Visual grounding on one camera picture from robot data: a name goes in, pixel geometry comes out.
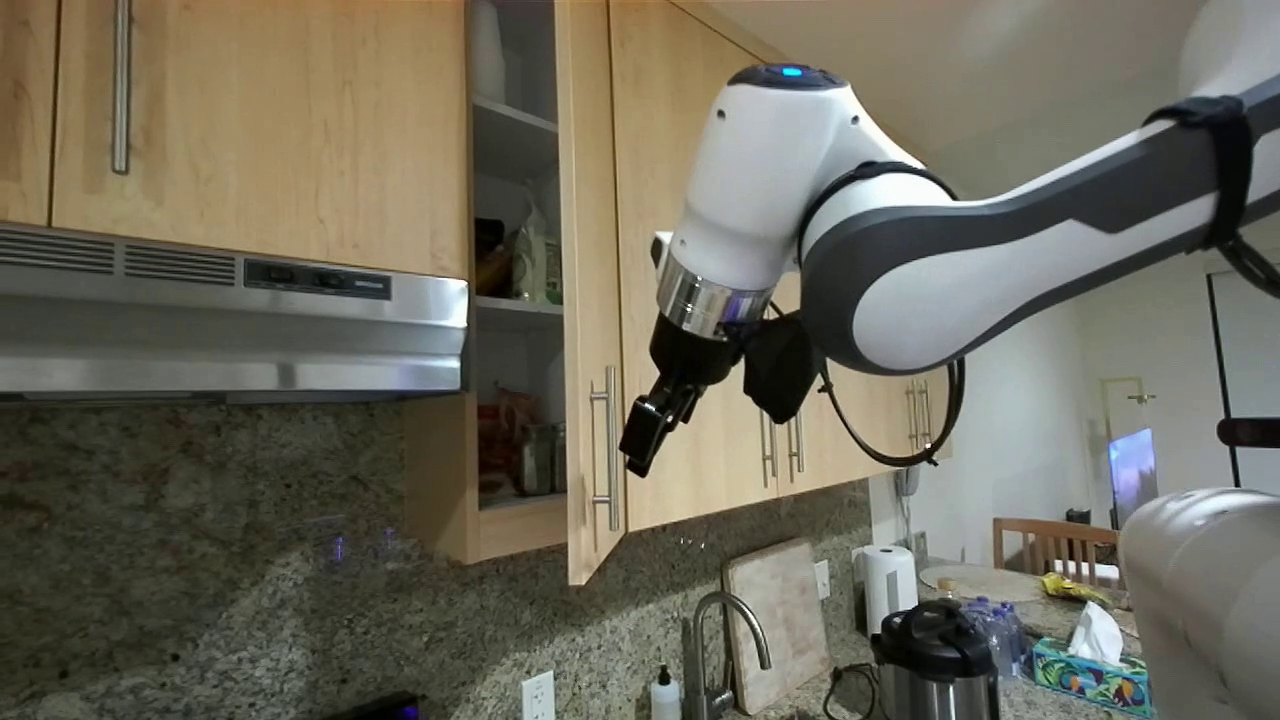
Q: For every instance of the round beige placemat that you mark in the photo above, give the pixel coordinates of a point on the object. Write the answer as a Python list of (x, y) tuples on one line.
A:
[(980, 582)]

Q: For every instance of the open wooden cabinet door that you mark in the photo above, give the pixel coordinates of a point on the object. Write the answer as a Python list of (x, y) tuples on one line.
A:
[(582, 250)]

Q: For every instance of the yellow snack packet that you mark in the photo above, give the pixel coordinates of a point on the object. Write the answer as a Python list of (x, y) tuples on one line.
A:
[(1072, 588)]

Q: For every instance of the red food packet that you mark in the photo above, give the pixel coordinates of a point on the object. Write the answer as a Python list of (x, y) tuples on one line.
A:
[(497, 440)]

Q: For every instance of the dark food packet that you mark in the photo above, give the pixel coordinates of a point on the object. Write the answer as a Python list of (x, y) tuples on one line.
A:
[(490, 260)]

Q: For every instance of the white and green food bag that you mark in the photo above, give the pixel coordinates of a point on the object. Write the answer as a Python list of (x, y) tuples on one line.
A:
[(533, 262)]

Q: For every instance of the wall phone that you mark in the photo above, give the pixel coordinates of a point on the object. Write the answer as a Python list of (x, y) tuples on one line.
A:
[(906, 481)]

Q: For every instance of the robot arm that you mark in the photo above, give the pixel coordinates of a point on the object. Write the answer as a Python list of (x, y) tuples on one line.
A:
[(760, 180)]

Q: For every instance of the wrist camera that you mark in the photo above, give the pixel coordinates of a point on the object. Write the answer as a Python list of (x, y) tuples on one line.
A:
[(780, 368)]

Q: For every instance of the black and steel pressure cooker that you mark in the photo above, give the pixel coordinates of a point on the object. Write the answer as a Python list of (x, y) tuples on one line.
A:
[(935, 660)]

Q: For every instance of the wooden chair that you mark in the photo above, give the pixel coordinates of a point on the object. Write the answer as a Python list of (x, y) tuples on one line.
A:
[(1050, 545)]

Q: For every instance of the silver kitchen tap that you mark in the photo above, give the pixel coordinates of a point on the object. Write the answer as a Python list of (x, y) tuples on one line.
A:
[(697, 650)]

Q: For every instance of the row of glass jars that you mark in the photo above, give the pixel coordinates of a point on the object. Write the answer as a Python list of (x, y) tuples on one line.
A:
[(540, 460)]

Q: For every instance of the wooden wall cabinet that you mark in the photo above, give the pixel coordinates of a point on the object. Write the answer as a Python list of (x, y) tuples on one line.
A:
[(300, 120)]

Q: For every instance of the white wall socket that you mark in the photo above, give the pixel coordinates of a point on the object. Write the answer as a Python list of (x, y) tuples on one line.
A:
[(822, 580), (538, 697)]

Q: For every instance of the black device with blue light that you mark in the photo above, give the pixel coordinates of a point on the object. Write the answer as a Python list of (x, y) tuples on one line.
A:
[(385, 708)]

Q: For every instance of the stainless steel range hood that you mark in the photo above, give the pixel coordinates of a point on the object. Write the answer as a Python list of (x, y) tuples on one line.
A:
[(200, 320)]

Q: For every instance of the lit screen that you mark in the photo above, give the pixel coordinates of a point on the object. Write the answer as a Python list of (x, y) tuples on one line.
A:
[(1132, 475)]

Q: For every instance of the wooden cutting board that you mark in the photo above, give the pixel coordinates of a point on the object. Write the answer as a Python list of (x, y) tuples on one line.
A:
[(785, 620)]

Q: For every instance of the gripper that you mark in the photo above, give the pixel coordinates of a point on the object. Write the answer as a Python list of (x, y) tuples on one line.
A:
[(692, 358)]

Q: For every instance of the pack of water bottles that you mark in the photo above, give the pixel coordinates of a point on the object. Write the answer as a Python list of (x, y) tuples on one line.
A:
[(1000, 635)]

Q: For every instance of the wide wooden cabinet door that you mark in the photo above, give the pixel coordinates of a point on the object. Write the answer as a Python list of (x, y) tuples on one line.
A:
[(290, 130)]

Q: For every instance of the white paper towel roll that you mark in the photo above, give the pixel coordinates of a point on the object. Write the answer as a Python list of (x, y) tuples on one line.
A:
[(890, 585)]

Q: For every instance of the white soap bottle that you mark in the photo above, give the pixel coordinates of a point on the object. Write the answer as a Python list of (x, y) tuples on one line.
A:
[(665, 697)]

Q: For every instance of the colourful tissue box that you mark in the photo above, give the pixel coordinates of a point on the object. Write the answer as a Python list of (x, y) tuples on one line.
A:
[(1085, 675)]

